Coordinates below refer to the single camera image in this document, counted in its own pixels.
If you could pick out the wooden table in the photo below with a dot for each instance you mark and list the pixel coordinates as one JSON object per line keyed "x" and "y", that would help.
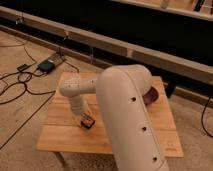
{"x": 61, "y": 131}

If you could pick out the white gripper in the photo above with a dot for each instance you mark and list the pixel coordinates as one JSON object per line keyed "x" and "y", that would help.
{"x": 78, "y": 105}

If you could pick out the dark red bowl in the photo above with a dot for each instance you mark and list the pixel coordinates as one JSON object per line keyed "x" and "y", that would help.
{"x": 151, "y": 96}

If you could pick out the dark blue power box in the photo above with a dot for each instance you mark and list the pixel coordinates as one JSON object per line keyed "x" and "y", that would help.
{"x": 46, "y": 66}

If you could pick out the small black adapter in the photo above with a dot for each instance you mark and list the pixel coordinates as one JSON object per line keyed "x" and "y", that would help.
{"x": 23, "y": 67}

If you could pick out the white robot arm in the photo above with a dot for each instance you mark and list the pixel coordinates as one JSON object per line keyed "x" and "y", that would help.
{"x": 119, "y": 92}

